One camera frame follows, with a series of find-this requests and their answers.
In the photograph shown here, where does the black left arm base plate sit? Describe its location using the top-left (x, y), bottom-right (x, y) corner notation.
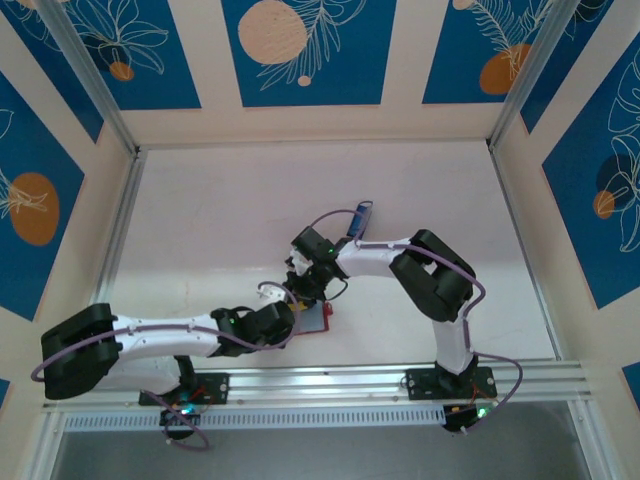
top-left (139, 372), bottom-right (231, 406)

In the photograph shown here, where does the blue credit card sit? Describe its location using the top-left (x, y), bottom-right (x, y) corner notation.
top-left (346, 200), bottom-right (375, 237)

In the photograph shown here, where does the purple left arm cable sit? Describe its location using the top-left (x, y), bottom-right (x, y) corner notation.
top-left (30, 282), bottom-right (297, 451)

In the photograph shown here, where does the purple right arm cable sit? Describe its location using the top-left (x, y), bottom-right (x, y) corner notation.
top-left (307, 208), bottom-right (524, 426)

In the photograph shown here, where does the aluminium table side rail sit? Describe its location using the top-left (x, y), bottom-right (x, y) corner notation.
top-left (92, 147), bottom-right (149, 311)
top-left (487, 142), bottom-right (564, 362)

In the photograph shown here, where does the thin black gripper wire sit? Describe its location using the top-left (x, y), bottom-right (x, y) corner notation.
top-left (324, 277), bottom-right (350, 301)

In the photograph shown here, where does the aluminium mounting rail beam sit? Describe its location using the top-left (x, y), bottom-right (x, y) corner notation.
top-left (42, 362), bottom-right (599, 412)

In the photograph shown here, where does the aluminium frame post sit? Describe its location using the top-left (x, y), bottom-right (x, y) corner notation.
top-left (485, 0), bottom-right (586, 154)
top-left (35, 0), bottom-right (144, 159)

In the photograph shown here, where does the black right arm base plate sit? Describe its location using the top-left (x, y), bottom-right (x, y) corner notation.
top-left (405, 367), bottom-right (497, 401)

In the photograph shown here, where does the white slotted cable duct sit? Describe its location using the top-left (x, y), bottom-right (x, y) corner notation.
top-left (62, 407), bottom-right (449, 432)

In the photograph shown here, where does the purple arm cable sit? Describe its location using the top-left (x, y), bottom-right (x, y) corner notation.
top-left (307, 208), bottom-right (524, 426)
top-left (30, 282), bottom-right (297, 451)

